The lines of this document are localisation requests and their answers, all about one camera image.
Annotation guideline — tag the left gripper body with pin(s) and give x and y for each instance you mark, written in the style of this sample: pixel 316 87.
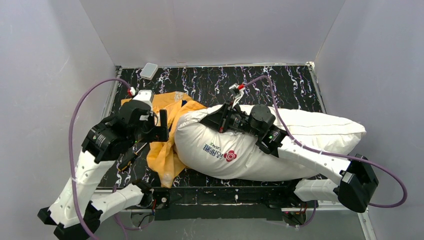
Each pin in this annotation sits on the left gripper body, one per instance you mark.
pixel 159 131

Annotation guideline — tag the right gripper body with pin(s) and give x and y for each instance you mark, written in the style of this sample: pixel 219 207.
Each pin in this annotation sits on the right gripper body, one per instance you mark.
pixel 224 119

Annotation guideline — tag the yellow and blue pillowcase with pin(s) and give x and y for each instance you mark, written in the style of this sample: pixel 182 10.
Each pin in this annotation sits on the yellow and blue pillowcase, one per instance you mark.
pixel 162 157

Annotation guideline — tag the white pillow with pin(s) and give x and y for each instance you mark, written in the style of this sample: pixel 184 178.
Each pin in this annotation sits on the white pillow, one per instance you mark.
pixel 234 155

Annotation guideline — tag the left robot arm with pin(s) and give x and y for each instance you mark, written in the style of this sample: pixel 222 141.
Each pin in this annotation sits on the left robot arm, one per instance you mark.
pixel 108 140

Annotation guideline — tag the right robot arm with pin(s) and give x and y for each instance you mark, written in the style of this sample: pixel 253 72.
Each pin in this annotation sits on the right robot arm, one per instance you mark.
pixel 350 180

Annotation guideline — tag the small white box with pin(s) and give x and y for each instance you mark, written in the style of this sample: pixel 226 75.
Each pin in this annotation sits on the small white box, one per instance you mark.
pixel 148 71

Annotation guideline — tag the yellow black screwdriver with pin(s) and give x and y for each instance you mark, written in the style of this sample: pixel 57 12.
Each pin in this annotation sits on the yellow black screwdriver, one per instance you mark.
pixel 128 159

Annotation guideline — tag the aluminium frame rail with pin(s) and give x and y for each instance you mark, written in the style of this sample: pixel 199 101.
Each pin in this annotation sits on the aluminium frame rail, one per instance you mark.
pixel 90 100

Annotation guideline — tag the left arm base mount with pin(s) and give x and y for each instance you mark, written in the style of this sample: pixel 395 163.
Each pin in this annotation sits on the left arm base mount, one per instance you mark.
pixel 154 198

